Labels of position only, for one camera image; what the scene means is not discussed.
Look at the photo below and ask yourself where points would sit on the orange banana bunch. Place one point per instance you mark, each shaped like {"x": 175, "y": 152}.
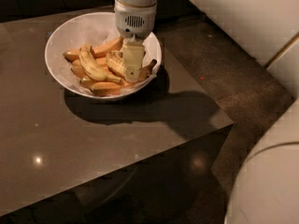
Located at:
{"x": 78, "y": 71}

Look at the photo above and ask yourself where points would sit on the white bowl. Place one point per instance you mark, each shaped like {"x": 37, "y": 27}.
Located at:
{"x": 95, "y": 28}

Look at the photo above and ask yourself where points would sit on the bottom orange banana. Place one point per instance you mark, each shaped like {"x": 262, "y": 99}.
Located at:
{"x": 104, "y": 88}

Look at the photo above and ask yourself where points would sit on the spotted yellow banana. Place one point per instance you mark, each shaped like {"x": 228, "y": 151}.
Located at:
{"x": 115, "y": 63}

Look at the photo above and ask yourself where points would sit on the top orange banana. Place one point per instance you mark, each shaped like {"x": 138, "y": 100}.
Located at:
{"x": 98, "y": 52}

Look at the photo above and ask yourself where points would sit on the curved yellow banana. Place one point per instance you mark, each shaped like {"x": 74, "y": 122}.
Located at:
{"x": 91, "y": 67}

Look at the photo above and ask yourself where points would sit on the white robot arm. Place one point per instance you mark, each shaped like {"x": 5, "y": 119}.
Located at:
{"x": 246, "y": 176}

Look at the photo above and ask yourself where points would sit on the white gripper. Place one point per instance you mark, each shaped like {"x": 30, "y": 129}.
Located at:
{"x": 135, "y": 20}

